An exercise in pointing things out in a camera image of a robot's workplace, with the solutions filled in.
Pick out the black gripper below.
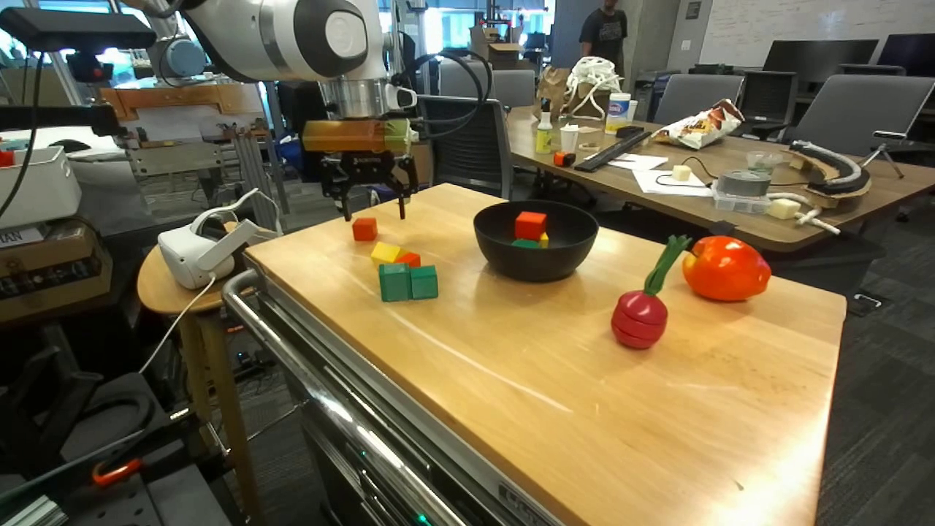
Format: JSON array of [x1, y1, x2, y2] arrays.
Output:
[[321, 152, 419, 223]]

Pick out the small green block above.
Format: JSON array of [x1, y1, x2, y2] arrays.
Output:
[[511, 239, 546, 250]]

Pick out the red cube block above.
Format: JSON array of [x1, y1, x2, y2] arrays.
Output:
[[515, 209, 546, 239], [350, 215, 378, 242]]

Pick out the orange red toy apple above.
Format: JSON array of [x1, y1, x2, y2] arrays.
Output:
[[682, 233, 772, 304]]

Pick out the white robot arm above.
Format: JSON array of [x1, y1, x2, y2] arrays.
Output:
[[127, 0, 419, 215]]

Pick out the black bowl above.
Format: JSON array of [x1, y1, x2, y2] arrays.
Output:
[[474, 199, 600, 284]]

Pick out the red toy radish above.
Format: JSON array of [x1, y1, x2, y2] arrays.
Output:
[[612, 233, 689, 351]]

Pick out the yellow block by orange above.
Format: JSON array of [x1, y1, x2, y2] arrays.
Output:
[[371, 242, 403, 265]]

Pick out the orange block behind yellow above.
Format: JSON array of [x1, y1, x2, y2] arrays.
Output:
[[398, 250, 422, 269]]

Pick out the green double block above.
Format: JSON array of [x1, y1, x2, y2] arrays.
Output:
[[378, 262, 439, 302]]

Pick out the white VR headset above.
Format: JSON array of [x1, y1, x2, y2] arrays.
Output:
[[159, 188, 281, 290]]

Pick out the white metal cart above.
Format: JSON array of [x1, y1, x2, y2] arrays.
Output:
[[242, 185, 847, 526]]

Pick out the round wooden stool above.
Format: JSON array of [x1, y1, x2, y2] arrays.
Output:
[[138, 247, 262, 526]]

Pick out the white paper sheets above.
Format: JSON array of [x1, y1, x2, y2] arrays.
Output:
[[613, 154, 710, 199]]

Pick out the snack chip bag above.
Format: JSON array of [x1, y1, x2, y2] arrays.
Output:
[[669, 98, 745, 148]]

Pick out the wooden office desk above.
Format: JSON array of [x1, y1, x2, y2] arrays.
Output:
[[506, 107, 935, 250]]

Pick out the grey office chair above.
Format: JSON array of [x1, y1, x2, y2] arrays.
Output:
[[788, 72, 935, 154]]

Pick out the chrome cart handle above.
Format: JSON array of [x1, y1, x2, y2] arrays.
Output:
[[222, 272, 468, 526]]

